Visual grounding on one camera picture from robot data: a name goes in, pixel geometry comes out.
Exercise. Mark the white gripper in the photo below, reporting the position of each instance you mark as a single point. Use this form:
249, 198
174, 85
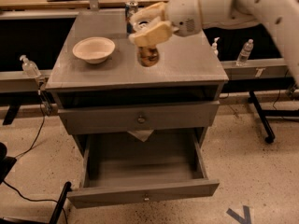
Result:
183, 15

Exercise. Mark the orange soda can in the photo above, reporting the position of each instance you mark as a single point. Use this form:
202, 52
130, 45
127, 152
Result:
148, 56

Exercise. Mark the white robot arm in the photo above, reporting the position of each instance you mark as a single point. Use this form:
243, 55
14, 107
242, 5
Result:
279, 17

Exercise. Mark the blue silver soda can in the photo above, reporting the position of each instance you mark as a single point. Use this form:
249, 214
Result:
131, 7

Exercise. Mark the grey top drawer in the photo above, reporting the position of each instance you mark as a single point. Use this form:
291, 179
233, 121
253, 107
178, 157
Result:
127, 118

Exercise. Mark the grey drawer cabinet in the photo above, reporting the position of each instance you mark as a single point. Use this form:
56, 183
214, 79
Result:
187, 71

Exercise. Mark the grey open middle drawer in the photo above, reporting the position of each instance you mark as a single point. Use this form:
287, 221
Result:
120, 169

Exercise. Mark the small white pump bottle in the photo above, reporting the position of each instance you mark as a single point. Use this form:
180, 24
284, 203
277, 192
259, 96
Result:
215, 46

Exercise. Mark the white paper bowl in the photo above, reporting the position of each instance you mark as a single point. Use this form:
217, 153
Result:
94, 50

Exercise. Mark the clear plastic water bottle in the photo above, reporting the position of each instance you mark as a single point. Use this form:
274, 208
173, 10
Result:
245, 53

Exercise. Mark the clear pump sanitizer bottle left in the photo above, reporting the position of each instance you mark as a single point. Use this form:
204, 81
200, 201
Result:
29, 67

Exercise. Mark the black rolling stand leg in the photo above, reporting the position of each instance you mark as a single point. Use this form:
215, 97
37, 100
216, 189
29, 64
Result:
265, 113

